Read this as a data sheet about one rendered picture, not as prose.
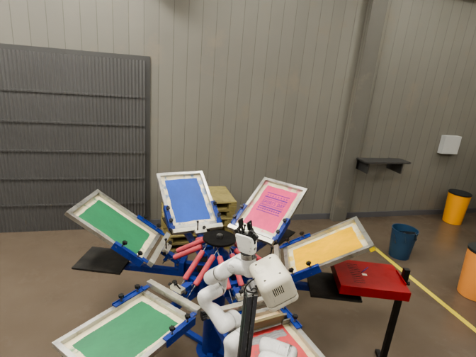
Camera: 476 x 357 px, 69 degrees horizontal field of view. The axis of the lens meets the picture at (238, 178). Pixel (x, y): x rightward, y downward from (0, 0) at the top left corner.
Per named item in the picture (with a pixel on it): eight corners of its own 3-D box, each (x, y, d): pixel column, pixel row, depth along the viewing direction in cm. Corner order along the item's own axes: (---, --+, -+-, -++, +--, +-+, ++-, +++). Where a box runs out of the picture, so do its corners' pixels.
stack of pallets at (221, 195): (222, 227, 640) (226, 185, 614) (233, 248, 567) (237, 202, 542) (159, 229, 609) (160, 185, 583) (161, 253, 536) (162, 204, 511)
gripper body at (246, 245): (251, 260, 164) (249, 239, 160) (235, 253, 170) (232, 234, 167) (261, 252, 169) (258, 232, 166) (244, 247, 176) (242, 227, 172)
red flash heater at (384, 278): (390, 273, 346) (393, 263, 342) (409, 303, 302) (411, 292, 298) (329, 266, 349) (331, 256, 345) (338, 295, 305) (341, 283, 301)
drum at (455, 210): (450, 217, 783) (459, 188, 761) (467, 225, 741) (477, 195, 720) (435, 217, 771) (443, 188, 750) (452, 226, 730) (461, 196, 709)
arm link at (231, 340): (219, 358, 193) (220, 334, 188) (235, 346, 202) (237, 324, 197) (231, 368, 187) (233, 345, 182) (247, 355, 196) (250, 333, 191)
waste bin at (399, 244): (420, 261, 578) (428, 231, 561) (402, 265, 559) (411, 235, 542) (397, 247, 618) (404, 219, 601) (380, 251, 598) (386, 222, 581)
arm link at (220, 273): (210, 270, 186) (231, 258, 172) (225, 258, 196) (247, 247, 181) (218, 284, 185) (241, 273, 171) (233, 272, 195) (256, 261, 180)
